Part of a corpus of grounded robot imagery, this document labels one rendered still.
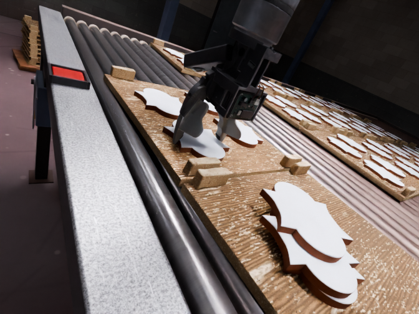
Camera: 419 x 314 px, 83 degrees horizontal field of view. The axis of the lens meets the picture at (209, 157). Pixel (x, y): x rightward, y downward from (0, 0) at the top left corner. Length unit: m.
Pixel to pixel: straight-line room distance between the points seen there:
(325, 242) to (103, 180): 0.29
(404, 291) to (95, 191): 0.44
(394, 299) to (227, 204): 0.25
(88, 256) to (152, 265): 0.06
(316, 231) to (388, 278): 0.15
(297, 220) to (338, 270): 0.07
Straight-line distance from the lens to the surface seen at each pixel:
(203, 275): 0.28
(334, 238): 0.36
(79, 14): 1.43
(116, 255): 0.27
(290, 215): 0.34
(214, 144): 0.46
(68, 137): 0.42
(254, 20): 0.37
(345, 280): 0.34
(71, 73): 0.64
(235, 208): 0.35
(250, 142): 0.56
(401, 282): 0.48
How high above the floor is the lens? 1.14
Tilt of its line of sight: 27 degrees down
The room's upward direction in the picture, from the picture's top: 25 degrees clockwise
